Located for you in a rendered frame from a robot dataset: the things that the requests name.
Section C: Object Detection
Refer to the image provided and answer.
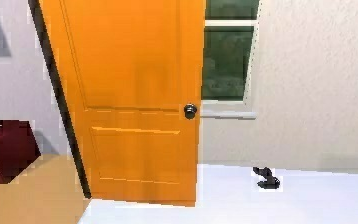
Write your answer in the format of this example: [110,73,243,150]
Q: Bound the orange room door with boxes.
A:
[38,0,207,208]

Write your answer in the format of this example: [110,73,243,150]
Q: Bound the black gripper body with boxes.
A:
[252,166,282,191]

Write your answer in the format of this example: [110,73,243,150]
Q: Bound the dark red chest of drawers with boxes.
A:
[0,119,42,185]

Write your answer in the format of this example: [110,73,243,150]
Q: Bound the black round door knob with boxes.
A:
[183,103,199,121]

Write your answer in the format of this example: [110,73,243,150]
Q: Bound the white framed window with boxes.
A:
[201,0,262,120]

